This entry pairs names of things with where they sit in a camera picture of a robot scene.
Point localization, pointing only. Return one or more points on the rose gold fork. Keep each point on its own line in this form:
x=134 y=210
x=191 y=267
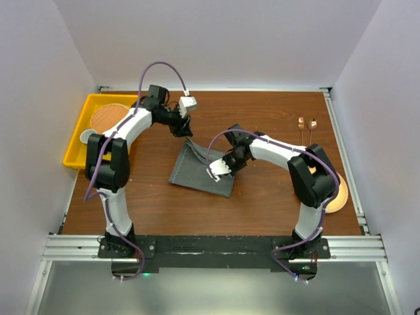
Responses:
x=301 y=126

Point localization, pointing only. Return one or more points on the aluminium frame rail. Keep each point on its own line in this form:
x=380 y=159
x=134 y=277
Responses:
x=354 y=280

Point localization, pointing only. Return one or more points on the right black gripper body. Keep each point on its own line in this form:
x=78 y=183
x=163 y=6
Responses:
x=234 y=161

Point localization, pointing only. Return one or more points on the yellow plastic tray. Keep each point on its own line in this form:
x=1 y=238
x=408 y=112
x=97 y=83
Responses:
x=75 y=155

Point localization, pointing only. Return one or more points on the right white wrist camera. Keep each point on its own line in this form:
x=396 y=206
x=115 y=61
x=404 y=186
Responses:
x=219 y=170

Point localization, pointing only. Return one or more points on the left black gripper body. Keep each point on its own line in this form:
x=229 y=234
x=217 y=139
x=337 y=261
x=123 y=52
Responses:
x=173 y=119

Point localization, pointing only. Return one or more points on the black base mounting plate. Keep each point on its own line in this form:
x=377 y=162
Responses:
x=225 y=252

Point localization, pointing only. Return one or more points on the orange woven coaster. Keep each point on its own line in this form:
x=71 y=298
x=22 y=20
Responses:
x=108 y=116

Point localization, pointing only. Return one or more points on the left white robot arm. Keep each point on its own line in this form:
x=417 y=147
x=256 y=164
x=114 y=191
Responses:
x=107 y=163

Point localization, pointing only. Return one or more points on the grey cloth napkin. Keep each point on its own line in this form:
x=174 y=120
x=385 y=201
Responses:
x=190 y=171

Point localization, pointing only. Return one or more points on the grey ceramic cup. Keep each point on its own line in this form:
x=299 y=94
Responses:
x=84 y=136

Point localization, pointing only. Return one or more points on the golden round plate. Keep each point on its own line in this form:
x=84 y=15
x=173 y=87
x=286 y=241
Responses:
x=340 y=201

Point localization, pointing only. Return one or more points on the rose gold spoon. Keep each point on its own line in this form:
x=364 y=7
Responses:
x=312 y=125

